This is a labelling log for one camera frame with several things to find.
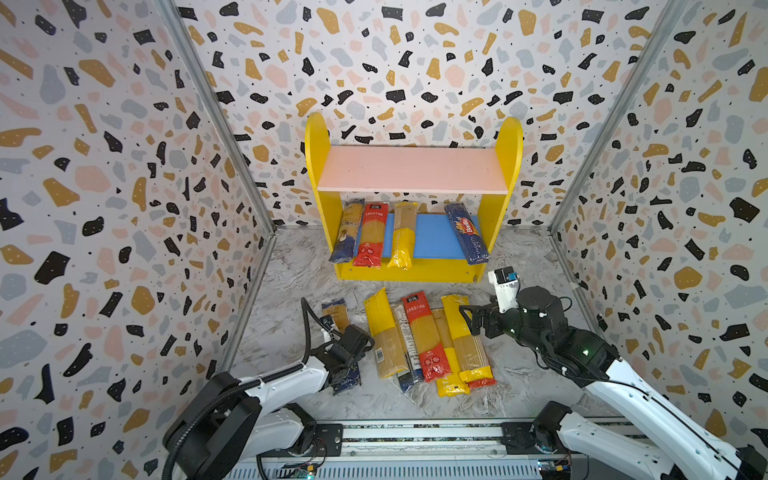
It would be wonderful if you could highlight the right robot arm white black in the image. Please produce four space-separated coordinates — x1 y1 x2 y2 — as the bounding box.
459 287 767 479

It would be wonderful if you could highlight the blue starry pasta bag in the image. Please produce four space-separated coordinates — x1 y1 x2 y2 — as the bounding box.
321 299 362 395

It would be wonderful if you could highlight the yellow top spaghetti bag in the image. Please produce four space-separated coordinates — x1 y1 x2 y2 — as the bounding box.
364 288 408 379

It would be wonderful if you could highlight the black corrugated cable hose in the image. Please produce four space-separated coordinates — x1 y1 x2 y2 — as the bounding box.
160 296 337 480

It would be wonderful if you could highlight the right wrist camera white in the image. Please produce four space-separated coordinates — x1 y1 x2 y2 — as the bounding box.
488 266 520 314

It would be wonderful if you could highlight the yellow end spaghetti bag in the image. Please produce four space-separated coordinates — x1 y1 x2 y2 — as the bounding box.
432 308 470 398

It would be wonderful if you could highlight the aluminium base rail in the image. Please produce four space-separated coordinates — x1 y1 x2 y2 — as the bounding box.
161 418 685 480

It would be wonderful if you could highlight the blue Barilla spaghetti pack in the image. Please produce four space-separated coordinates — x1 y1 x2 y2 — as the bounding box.
444 202 490 265

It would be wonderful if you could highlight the yellow shelf with coloured boards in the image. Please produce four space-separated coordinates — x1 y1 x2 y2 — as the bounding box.
304 113 523 283

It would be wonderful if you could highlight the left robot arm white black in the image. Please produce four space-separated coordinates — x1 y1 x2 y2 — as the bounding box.
161 325 374 479

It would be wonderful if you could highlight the dark blue Anko pasta bag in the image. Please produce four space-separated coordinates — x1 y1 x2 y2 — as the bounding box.
329 199 365 264

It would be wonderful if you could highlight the red black-label spaghetti bag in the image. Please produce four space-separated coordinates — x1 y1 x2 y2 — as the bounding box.
353 202 389 268

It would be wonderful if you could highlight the white label noodle bag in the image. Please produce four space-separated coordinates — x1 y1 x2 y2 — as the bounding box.
391 304 424 393

